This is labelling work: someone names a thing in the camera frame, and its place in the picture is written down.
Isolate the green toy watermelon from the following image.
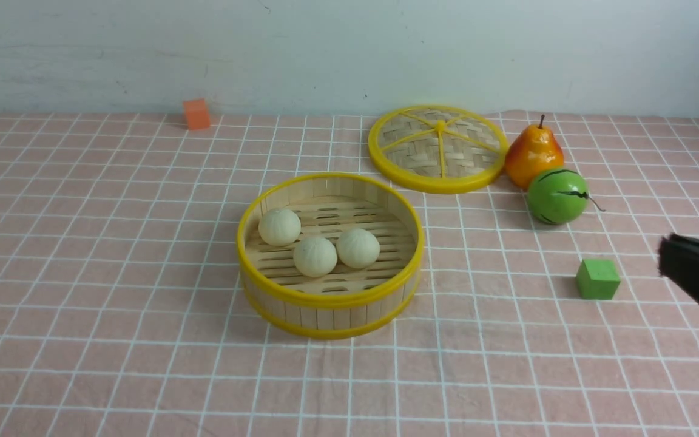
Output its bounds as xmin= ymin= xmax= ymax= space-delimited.
xmin=527 ymin=167 xmax=605 ymax=226

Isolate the bamboo steamer tray yellow rim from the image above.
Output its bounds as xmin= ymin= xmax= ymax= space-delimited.
xmin=236 ymin=172 xmax=425 ymax=339

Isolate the orange yellow toy pear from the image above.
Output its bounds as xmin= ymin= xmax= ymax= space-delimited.
xmin=503 ymin=114 xmax=565 ymax=191

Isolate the pink checkered tablecloth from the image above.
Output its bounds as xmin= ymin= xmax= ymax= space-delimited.
xmin=0 ymin=113 xmax=699 ymax=436

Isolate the white bun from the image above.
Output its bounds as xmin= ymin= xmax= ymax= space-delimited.
xmin=258 ymin=208 xmax=302 ymax=247
xmin=293 ymin=236 xmax=338 ymax=277
xmin=336 ymin=228 xmax=380 ymax=270

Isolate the green foam cube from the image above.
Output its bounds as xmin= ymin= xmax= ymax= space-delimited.
xmin=575 ymin=258 xmax=621 ymax=300

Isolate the orange foam cube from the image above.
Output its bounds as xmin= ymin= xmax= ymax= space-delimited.
xmin=183 ymin=98 xmax=211 ymax=130

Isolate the woven bamboo steamer lid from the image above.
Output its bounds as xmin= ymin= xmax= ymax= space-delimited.
xmin=367 ymin=105 xmax=508 ymax=195

